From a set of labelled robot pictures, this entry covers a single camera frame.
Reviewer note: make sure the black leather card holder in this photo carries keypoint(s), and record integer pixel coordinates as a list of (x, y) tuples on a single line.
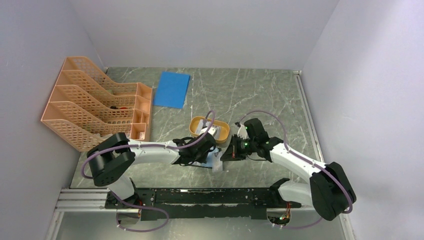
[(208, 161)]

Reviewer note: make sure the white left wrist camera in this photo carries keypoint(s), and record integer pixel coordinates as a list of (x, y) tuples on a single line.
[(208, 130)]

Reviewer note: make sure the white VIP card stack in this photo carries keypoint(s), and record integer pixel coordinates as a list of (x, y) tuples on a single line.
[(202, 127)]

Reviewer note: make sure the blue folder sheet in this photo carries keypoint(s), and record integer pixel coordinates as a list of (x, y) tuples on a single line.
[(171, 90)]

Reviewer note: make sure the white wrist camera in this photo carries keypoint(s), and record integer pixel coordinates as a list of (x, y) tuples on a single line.
[(208, 130), (242, 132)]

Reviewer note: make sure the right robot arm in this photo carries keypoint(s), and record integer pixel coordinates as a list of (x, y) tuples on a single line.
[(326, 187)]

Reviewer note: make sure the peach plastic file organizer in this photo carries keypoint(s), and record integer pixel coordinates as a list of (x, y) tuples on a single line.
[(84, 104)]

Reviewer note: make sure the yellow oval tray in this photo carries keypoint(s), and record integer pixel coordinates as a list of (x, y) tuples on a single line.
[(225, 128)]

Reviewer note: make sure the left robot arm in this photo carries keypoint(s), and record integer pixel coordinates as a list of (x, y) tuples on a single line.
[(109, 160)]

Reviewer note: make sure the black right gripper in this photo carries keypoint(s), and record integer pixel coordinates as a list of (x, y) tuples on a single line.
[(232, 153)]

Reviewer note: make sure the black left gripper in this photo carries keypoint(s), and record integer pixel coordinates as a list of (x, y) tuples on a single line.
[(203, 159)]

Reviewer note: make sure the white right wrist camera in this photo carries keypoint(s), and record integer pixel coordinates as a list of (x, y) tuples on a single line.
[(242, 132)]

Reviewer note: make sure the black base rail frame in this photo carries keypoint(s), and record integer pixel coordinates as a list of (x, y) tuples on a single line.
[(197, 203)]

